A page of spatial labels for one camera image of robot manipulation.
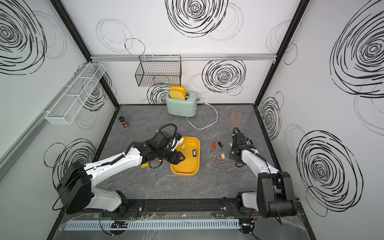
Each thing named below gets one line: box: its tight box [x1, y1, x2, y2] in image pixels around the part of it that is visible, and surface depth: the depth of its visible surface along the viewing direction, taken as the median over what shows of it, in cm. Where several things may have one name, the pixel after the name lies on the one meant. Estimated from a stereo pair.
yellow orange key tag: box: [220, 152, 226, 162], surface depth 93 cm
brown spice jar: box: [118, 115, 130, 130], surface depth 101 cm
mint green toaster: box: [166, 91, 199, 117], surface depth 107 cm
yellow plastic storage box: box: [170, 136, 201, 177], surface depth 92 cm
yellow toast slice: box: [169, 85, 187, 100], surface depth 103 cm
